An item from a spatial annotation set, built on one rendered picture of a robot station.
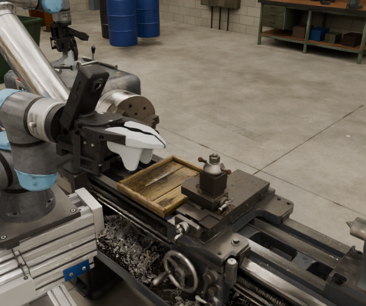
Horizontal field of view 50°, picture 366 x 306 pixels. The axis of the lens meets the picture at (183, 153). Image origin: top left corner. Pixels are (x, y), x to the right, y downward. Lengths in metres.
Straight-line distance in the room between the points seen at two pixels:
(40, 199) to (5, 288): 0.24
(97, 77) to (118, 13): 7.52
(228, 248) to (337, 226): 1.82
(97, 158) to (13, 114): 0.19
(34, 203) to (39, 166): 0.37
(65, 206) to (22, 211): 0.12
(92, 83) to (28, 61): 0.31
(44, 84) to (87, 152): 0.28
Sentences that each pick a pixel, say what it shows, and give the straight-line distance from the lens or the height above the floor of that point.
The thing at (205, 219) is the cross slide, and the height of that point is 0.96.
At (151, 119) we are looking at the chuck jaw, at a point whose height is 1.11.
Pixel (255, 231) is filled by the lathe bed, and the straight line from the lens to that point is 1.58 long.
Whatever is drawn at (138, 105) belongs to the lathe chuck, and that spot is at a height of 1.18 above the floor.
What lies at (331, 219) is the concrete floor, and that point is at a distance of 3.18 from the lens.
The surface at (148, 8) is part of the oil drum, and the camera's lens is 8.90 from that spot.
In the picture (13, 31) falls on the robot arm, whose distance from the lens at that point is 0.92.
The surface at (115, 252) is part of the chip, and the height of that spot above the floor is 0.59.
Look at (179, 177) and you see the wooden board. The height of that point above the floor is 0.89.
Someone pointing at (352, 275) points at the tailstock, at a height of 0.94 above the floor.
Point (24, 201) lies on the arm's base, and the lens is 1.13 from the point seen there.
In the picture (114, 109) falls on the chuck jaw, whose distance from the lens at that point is 1.72.
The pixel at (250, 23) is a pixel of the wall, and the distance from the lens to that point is 9.41.
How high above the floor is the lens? 1.83
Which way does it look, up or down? 28 degrees down
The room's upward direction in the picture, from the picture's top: straight up
